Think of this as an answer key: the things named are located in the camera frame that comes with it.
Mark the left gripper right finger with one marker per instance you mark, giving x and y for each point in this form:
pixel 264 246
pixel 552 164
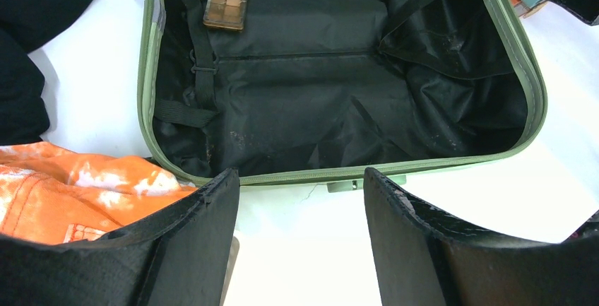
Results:
pixel 424 255

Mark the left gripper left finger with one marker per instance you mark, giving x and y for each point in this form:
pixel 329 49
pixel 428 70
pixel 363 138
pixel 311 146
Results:
pixel 176 256

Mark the white plastic basket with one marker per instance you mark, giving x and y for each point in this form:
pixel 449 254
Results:
pixel 232 258

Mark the orange white garment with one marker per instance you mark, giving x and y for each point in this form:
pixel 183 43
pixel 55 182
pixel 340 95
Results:
pixel 51 195

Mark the green hard-shell suitcase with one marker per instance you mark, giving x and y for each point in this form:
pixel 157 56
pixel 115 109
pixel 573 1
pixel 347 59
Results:
pixel 317 91

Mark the black cloth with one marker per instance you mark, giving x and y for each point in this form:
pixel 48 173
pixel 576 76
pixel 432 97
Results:
pixel 27 25

